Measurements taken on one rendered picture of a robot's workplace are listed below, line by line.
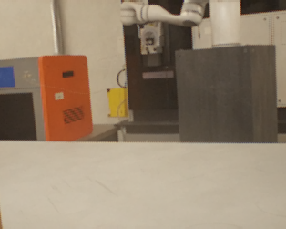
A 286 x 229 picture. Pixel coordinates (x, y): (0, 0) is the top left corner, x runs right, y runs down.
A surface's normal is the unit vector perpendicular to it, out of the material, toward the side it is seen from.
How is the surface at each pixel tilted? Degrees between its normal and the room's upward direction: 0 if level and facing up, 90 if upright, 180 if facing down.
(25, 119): 90
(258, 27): 90
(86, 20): 90
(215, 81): 90
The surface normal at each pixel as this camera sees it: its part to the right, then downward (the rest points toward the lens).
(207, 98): -0.57, 0.14
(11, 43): -0.35, 0.14
